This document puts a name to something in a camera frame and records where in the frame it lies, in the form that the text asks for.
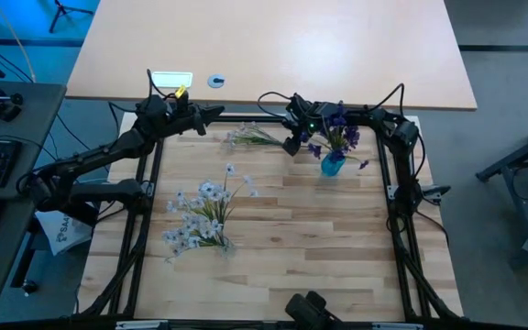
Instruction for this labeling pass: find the black desk cable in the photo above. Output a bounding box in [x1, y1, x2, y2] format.
[55, 113, 112, 174]

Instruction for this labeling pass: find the white artificial flower stem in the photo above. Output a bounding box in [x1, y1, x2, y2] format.
[221, 121, 292, 152]
[161, 213, 228, 263]
[166, 162, 259, 251]

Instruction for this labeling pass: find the thin tan cable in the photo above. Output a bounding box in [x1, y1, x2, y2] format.
[0, 0, 34, 83]

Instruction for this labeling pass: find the black tripod stand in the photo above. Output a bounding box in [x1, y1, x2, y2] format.
[48, 0, 95, 34]

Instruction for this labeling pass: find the black rounded object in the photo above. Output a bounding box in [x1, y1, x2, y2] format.
[284, 290, 343, 330]

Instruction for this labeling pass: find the large light wooden table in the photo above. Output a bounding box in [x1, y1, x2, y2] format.
[64, 0, 479, 111]

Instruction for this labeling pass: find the white printed bag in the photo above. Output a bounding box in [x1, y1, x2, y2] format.
[34, 208, 94, 257]

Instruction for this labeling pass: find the blue glass vase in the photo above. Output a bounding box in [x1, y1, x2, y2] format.
[320, 153, 347, 178]

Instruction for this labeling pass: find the white rectangular cover plate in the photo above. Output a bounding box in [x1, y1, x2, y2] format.
[150, 71, 194, 89]

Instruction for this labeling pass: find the silver bracket plate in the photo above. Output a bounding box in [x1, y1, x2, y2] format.
[115, 320, 169, 330]
[372, 322, 424, 330]

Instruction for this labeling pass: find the clear glass vase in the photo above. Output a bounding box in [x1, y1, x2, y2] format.
[215, 240, 238, 261]

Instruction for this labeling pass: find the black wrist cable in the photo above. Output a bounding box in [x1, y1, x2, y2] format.
[257, 90, 293, 119]
[146, 68, 177, 101]

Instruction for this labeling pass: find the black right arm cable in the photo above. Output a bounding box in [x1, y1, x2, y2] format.
[368, 82, 406, 116]

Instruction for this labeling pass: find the black aluminium frame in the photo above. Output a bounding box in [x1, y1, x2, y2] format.
[78, 112, 465, 322]

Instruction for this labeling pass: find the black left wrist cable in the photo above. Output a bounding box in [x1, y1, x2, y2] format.
[146, 68, 177, 101]

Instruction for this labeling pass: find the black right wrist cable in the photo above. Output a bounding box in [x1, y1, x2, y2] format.
[257, 90, 293, 119]

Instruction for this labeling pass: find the dark grey side desk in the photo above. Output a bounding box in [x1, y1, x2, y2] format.
[0, 80, 67, 313]

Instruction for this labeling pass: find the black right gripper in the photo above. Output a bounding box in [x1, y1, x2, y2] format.
[282, 93, 336, 158]

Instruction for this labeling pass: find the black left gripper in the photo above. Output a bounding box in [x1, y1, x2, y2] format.
[171, 93, 226, 138]

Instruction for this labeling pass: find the purple artificial flower stem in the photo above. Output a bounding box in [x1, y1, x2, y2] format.
[323, 101, 362, 160]
[298, 130, 370, 171]

